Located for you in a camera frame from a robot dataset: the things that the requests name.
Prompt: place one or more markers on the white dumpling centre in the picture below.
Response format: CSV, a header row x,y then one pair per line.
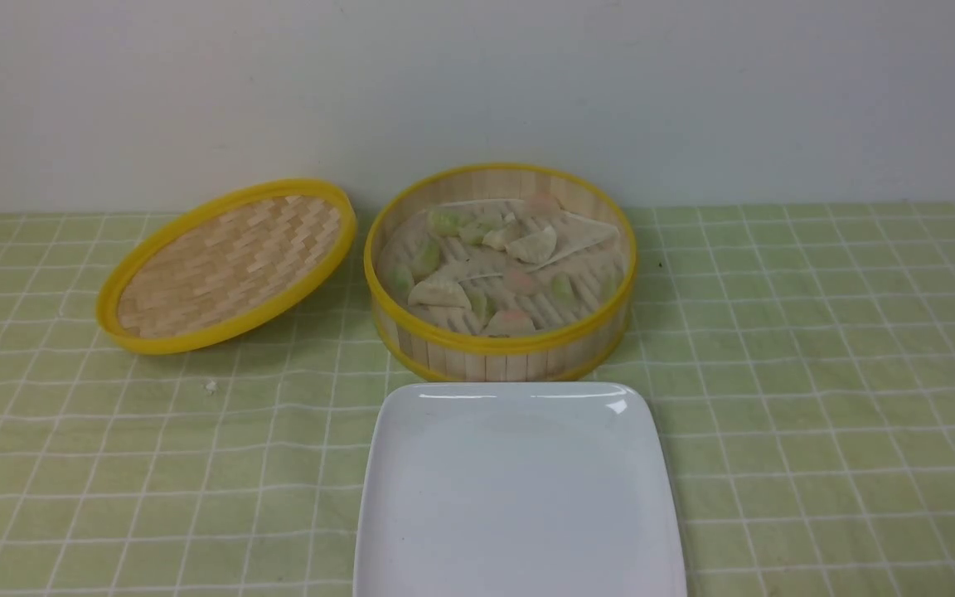
x,y
535,248

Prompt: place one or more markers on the white steamer liner paper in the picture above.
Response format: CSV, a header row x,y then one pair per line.
x,y
588,251

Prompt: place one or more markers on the white steamed dumpling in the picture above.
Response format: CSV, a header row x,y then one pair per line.
x,y
439,291

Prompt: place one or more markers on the pink dumpling front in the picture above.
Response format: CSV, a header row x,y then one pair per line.
x,y
510,323

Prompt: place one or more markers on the bamboo steamer basket yellow rim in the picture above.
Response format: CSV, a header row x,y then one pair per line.
x,y
562,355

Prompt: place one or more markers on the green dumpling far left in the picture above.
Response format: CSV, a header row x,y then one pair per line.
x,y
400,282

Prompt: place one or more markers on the green steamed dumpling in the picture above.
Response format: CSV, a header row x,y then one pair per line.
x,y
562,290

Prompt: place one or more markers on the white square plate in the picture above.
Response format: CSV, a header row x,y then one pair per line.
x,y
517,489

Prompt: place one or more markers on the green dumpling back left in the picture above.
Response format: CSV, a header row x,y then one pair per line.
x,y
446,222

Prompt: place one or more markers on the woven bamboo steamer lid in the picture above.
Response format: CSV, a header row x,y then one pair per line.
x,y
227,267

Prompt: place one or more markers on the green checkered tablecloth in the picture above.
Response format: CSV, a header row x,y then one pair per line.
x,y
799,361

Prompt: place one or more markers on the green dumpling front middle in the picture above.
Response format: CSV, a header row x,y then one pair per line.
x,y
482,307

